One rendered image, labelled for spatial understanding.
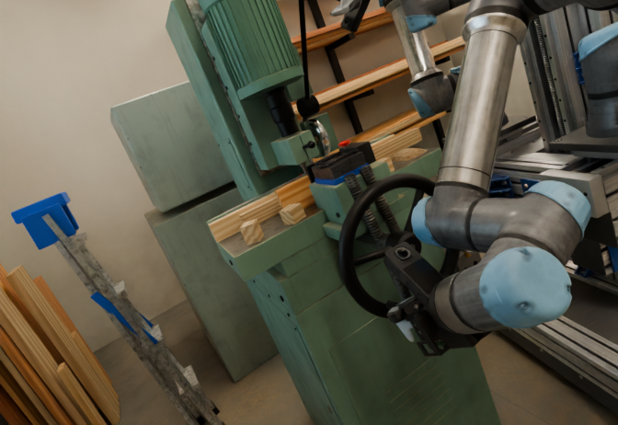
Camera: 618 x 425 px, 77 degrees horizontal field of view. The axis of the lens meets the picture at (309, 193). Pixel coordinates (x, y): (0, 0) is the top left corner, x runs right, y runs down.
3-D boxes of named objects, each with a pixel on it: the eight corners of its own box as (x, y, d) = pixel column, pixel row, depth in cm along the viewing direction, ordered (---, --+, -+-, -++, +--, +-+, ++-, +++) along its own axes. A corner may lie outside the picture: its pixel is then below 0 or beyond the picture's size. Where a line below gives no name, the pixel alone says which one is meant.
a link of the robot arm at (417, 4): (453, 16, 101) (440, -29, 99) (410, 33, 104) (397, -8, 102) (448, 19, 108) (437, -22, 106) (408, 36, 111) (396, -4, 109)
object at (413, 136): (246, 230, 99) (240, 215, 98) (245, 228, 100) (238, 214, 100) (422, 140, 119) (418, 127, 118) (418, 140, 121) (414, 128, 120)
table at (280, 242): (256, 296, 74) (244, 269, 73) (223, 260, 102) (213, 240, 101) (476, 167, 95) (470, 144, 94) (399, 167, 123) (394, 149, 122)
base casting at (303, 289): (293, 317, 88) (278, 282, 86) (234, 260, 141) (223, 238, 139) (438, 226, 104) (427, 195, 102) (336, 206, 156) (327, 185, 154)
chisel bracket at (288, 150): (300, 170, 99) (287, 139, 97) (280, 170, 112) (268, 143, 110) (324, 159, 102) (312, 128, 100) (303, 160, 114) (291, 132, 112)
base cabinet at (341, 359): (394, 541, 104) (293, 318, 88) (306, 414, 157) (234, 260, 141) (506, 433, 119) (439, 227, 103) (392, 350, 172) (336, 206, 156)
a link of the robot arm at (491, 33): (457, -44, 67) (393, 235, 59) (521, -83, 57) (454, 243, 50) (497, -6, 72) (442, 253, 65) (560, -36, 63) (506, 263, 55)
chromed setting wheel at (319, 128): (329, 158, 115) (314, 119, 113) (312, 159, 127) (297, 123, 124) (337, 155, 116) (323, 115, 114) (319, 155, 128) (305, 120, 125)
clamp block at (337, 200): (348, 227, 82) (332, 189, 80) (320, 219, 94) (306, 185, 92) (401, 197, 87) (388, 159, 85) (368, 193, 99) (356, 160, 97)
